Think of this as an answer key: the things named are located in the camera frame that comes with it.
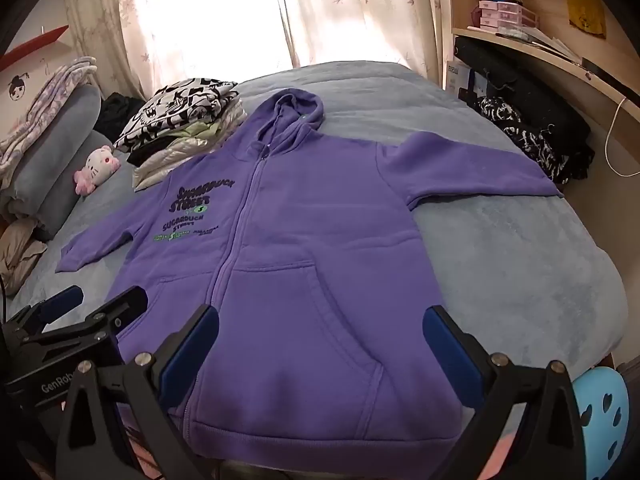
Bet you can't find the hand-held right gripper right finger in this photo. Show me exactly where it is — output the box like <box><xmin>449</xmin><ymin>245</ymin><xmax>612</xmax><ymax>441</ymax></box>
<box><xmin>422</xmin><ymin>304</ymin><xmax>587</xmax><ymax>480</ymax></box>

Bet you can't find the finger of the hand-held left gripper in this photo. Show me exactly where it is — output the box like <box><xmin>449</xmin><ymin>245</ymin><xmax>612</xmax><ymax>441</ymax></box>
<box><xmin>29</xmin><ymin>285</ymin><xmax>84</xmax><ymax>325</ymax></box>
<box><xmin>75</xmin><ymin>286</ymin><xmax>150</xmax><ymax>347</ymax></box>

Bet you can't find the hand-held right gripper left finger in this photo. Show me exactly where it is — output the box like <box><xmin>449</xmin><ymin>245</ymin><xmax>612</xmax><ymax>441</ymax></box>
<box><xmin>54</xmin><ymin>304</ymin><xmax>221</xmax><ymax>480</ymax></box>

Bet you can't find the purple zip hoodie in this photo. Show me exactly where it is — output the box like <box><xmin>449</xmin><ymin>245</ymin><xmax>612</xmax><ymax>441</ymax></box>
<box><xmin>54</xmin><ymin>87</ymin><xmax>565</xmax><ymax>461</ymax></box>

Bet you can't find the stack of folded clothes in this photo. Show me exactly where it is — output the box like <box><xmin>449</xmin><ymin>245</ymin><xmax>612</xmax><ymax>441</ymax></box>
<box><xmin>131</xmin><ymin>104</ymin><xmax>249</xmax><ymax>191</ymax></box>

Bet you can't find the beige cloth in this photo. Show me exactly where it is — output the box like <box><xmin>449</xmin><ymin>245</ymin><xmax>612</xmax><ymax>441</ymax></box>
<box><xmin>0</xmin><ymin>217</ymin><xmax>49</xmax><ymax>294</ymax></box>

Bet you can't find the grey-blue fleece blanket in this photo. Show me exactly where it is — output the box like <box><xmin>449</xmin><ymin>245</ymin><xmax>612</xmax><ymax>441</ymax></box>
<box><xmin>5</xmin><ymin>61</ymin><xmax>628</xmax><ymax>396</ymax></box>

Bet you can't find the grey pillow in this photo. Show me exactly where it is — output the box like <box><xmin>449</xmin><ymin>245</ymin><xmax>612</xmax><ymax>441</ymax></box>
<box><xmin>10</xmin><ymin>82</ymin><xmax>104</xmax><ymax>202</ymax></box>
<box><xmin>27</xmin><ymin>130</ymin><xmax>115</xmax><ymax>242</ymax></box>

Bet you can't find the white and pink plush toy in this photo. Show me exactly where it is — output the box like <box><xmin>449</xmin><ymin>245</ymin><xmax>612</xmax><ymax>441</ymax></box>
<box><xmin>74</xmin><ymin>145</ymin><xmax>122</xmax><ymax>196</ymax></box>

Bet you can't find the folded black garment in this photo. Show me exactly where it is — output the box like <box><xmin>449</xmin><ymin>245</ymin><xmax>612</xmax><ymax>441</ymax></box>
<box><xmin>126</xmin><ymin>146</ymin><xmax>167</xmax><ymax>166</ymax></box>

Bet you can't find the blue chair with heart holes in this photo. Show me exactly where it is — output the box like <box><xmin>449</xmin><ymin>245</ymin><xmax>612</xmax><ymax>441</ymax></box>
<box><xmin>570</xmin><ymin>365</ymin><xmax>632</xmax><ymax>462</ymax></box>

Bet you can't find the light green garment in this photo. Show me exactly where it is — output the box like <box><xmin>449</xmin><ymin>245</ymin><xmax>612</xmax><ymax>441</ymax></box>
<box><xmin>164</xmin><ymin>119</ymin><xmax>237</xmax><ymax>145</ymax></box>

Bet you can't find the black fuzzy cloth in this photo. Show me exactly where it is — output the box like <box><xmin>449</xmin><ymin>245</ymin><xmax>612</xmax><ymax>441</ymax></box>
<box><xmin>94</xmin><ymin>92</ymin><xmax>147</xmax><ymax>137</ymax></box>

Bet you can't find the lilac patterned blanket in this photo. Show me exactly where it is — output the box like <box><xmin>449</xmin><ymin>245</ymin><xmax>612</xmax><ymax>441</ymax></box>
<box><xmin>0</xmin><ymin>56</ymin><xmax>99</xmax><ymax>191</ymax></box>

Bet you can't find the black and white patterned garment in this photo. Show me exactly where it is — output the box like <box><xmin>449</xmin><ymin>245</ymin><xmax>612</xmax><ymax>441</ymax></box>
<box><xmin>114</xmin><ymin>77</ymin><xmax>241</xmax><ymax>155</ymax></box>

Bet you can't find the black cloth with white print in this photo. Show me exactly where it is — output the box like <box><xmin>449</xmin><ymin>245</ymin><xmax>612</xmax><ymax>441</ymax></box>
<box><xmin>475</xmin><ymin>95</ymin><xmax>572</xmax><ymax>186</ymax></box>

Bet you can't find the white cartoon box red lid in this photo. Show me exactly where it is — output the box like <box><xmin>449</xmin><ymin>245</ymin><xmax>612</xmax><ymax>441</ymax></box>
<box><xmin>0</xmin><ymin>25</ymin><xmax>71</xmax><ymax>137</ymax></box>

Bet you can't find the white and blue box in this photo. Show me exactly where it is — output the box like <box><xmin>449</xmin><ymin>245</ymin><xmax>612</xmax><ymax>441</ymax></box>
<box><xmin>444</xmin><ymin>61</ymin><xmax>482</xmax><ymax>94</ymax></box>

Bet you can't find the black bag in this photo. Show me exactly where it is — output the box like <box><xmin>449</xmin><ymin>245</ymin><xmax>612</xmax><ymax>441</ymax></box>
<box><xmin>455</xmin><ymin>35</ymin><xmax>594</xmax><ymax>182</ymax></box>

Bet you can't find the sheer floral curtain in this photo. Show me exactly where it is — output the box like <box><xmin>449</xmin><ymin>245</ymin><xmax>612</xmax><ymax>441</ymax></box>
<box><xmin>272</xmin><ymin>0</ymin><xmax>447</xmax><ymax>92</ymax></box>
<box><xmin>62</xmin><ymin>0</ymin><xmax>168</xmax><ymax>102</ymax></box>

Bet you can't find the black flat device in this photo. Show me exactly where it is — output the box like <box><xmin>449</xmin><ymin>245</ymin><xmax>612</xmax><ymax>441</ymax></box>
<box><xmin>580</xmin><ymin>56</ymin><xmax>640</xmax><ymax>102</ymax></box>

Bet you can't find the stack of papers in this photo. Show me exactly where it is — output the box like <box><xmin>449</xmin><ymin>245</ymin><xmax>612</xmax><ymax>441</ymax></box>
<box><xmin>519</xmin><ymin>25</ymin><xmax>584</xmax><ymax>62</ymax></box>

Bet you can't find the pink drawer organizer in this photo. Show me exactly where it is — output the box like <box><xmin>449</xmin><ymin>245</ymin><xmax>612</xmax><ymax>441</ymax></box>
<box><xmin>478</xmin><ymin>0</ymin><xmax>524</xmax><ymax>31</ymax></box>

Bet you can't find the yellow paper note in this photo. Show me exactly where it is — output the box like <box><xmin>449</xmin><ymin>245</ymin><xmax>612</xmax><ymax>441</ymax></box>
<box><xmin>567</xmin><ymin>0</ymin><xmax>607</xmax><ymax>39</ymax></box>

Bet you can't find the white cable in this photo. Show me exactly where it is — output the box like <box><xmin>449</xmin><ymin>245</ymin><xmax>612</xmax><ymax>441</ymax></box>
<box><xmin>603</xmin><ymin>96</ymin><xmax>640</xmax><ymax>178</ymax></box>

